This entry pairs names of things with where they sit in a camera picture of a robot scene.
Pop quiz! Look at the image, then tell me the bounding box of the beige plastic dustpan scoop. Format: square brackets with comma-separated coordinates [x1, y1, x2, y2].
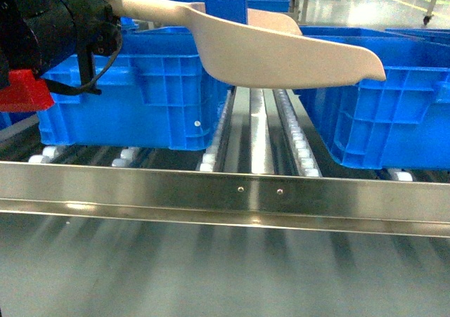
[106, 0, 386, 89]

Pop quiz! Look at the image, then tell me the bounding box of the stainless steel shelf rack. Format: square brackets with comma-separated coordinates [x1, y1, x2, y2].
[0, 0, 450, 239]

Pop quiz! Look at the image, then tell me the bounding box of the blue storage bin right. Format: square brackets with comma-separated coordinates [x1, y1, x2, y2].
[297, 26, 449, 170]

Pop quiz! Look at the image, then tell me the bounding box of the red plastic clip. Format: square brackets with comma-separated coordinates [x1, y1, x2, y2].
[1, 70, 55, 112]

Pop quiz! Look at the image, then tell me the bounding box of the black cable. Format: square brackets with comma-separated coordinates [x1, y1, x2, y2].
[44, 35, 124, 96]

